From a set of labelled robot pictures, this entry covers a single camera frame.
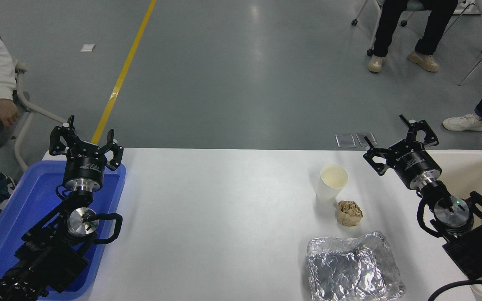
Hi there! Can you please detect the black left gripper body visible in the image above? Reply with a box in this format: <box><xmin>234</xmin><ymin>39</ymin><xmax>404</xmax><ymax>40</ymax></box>
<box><xmin>63</xmin><ymin>145</ymin><xmax>109</xmax><ymax>183</ymax></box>

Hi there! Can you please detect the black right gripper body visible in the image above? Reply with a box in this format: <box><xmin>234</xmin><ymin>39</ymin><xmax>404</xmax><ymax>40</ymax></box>
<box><xmin>387</xmin><ymin>140</ymin><xmax>442</xmax><ymax>187</ymax></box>

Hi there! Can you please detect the white paper cup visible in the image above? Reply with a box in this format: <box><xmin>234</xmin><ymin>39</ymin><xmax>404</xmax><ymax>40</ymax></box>
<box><xmin>316</xmin><ymin>163</ymin><xmax>349</xmax><ymax>204</ymax></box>

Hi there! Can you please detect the person's hand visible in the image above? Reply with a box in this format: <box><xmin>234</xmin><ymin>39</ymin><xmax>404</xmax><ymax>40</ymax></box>
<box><xmin>0</xmin><ymin>99</ymin><xmax>19</xmax><ymax>129</ymax></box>

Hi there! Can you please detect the silver floor plate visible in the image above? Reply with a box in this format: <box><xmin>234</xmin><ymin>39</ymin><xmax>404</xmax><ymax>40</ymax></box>
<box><xmin>356</xmin><ymin>133</ymin><xmax>378</xmax><ymax>147</ymax></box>
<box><xmin>335</xmin><ymin>134</ymin><xmax>356</xmax><ymax>148</ymax></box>

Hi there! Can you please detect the large pale plastic bin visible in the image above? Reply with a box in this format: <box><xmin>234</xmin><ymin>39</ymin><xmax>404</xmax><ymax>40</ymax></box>
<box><xmin>427</xmin><ymin>150</ymin><xmax>482</xmax><ymax>301</ymax></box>

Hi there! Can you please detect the crumpled tan paper ball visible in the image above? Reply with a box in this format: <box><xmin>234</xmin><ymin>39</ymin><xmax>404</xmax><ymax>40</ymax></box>
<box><xmin>336</xmin><ymin>200</ymin><xmax>364</xmax><ymax>227</ymax></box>

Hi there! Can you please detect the blue plastic tray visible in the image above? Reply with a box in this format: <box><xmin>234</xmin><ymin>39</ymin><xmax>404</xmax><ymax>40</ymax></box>
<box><xmin>0</xmin><ymin>160</ymin><xmax>127</xmax><ymax>301</ymax></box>

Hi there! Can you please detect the yellow floor tape line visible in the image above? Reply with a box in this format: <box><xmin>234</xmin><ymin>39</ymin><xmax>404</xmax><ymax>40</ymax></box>
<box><xmin>91</xmin><ymin>0</ymin><xmax>157</xmax><ymax>145</ymax></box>

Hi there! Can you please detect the seated person with tan shoes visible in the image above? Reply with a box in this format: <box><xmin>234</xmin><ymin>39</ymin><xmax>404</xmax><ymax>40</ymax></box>
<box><xmin>367</xmin><ymin>0</ymin><xmax>459</xmax><ymax>74</ymax></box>

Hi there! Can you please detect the crumpled silver foil tray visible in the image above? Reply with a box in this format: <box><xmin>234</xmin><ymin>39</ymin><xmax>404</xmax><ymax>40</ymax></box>
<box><xmin>306</xmin><ymin>231</ymin><xmax>406</xmax><ymax>301</ymax></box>

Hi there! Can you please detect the office chair with castors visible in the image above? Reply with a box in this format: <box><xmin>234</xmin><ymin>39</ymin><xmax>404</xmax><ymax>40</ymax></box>
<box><xmin>351</xmin><ymin>0</ymin><xmax>426</xmax><ymax>57</ymax></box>

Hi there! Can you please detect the grey chair with pale frame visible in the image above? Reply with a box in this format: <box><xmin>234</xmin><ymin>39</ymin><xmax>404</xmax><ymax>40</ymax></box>
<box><xmin>0</xmin><ymin>2</ymin><xmax>68</xmax><ymax>173</ymax></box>

